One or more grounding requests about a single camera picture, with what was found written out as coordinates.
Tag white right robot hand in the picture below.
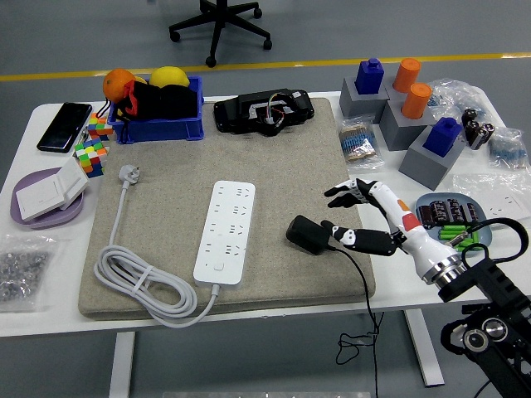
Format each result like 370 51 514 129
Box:
321 178 457 283

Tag black plug adapter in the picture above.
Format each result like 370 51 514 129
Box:
285 214 333 255

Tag thin black plug cord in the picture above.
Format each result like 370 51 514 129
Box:
327 246 382 398

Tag white power strip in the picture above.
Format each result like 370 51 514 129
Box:
193 180 257 287

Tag brown cylindrical capacitor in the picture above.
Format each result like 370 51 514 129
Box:
417 205 435 229

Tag black cylindrical capacitor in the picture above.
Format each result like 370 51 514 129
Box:
430 200 449 227
462 201 480 226
446 198 465 225

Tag blue-grey plate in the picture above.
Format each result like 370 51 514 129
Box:
415 192 494 258

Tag grey square holder block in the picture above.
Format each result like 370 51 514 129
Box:
379 99 436 152
398 125 466 192
339 77 391 119

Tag white table leg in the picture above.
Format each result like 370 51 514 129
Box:
404 308 446 387
108 331 136 398

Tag blue bottle-shaped peg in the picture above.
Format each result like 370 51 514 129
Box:
421 117 464 158
354 57 385 95

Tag bag of taped resistors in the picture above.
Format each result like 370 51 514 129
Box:
338 117 386 172

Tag bag of black capacitors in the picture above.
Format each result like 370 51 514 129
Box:
460 105 497 151

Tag orange cylinder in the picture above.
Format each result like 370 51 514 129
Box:
401 82 433 120
392 57 422 94

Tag clear crumpled plastic bag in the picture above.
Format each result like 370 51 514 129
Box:
426 78 486 121

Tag light grey holder block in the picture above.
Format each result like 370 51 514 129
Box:
383 76 416 103

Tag grey-brown mat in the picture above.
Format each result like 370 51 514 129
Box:
77 97 377 320

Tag blue plastic bin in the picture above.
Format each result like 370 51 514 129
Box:
108 75 206 145

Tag black pouch with red trim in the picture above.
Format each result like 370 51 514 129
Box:
98 80 199 144

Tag yellow lemon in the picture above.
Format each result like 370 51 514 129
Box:
149 66 191 89

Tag multicolour puzzle cube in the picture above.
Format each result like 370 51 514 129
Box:
74 138 109 179
86 112 114 142

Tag orange fruit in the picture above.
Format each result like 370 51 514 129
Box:
102 68 136 104

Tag purple plate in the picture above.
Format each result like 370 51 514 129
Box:
10 167 86 231

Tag black smartphone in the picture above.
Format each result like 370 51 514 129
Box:
36 102 93 154

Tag bag of metal nuts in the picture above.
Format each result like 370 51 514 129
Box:
0 234 59 313

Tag white wall socket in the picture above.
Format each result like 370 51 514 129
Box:
483 194 531 223

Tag thin black cable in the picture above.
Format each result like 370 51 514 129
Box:
472 379 495 398

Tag black device with coloured wires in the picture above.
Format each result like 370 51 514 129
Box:
213 88 315 137

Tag white power cord with plug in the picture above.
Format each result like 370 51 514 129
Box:
93 164 221 329

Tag small white wall switch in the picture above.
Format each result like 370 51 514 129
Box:
56 157 90 211

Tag large white wall switch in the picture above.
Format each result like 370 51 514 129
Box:
15 173 67 222

